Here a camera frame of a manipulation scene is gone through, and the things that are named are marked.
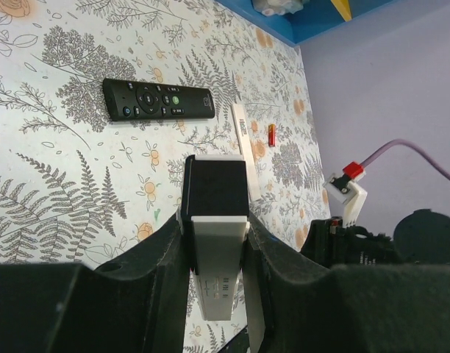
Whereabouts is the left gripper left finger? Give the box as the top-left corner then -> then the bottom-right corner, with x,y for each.
0,218 -> 189,352

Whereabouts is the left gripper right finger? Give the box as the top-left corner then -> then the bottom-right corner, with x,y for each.
243,216 -> 450,352

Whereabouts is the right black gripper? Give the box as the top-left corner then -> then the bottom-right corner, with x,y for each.
300,217 -> 403,265

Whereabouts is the white remote battery cover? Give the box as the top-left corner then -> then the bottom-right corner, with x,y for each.
232,104 -> 261,202

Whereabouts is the white remote control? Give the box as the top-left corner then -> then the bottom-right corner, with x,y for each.
176,154 -> 250,321

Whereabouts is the red battery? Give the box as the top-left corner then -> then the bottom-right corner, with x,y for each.
268,124 -> 276,147

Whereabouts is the black remote with buttons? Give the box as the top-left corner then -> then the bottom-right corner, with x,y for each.
102,78 -> 215,121

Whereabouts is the floral table mat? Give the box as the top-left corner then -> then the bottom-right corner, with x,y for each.
0,1 -> 329,268

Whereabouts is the blue shelf unit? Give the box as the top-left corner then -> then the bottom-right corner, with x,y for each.
219,0 -> 391,46

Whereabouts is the white orange small box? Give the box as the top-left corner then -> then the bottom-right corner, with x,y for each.
251,0 -> 307,17

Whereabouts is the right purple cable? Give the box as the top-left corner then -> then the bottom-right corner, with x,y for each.
360,138 -> 450,187

